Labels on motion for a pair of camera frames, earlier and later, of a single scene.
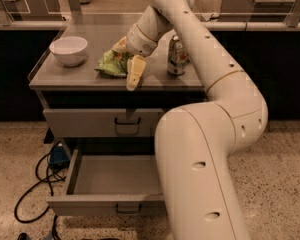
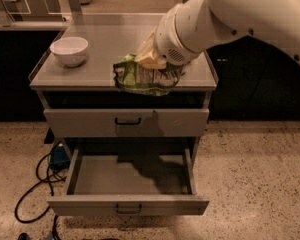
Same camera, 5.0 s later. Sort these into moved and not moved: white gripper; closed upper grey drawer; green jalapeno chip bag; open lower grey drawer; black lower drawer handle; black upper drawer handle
Moved: green jalapeno chip bag; white gripper
Not moved: closed upper grey drawer; open lower grey drawer; black upper drawer handle; black lower drawer handle
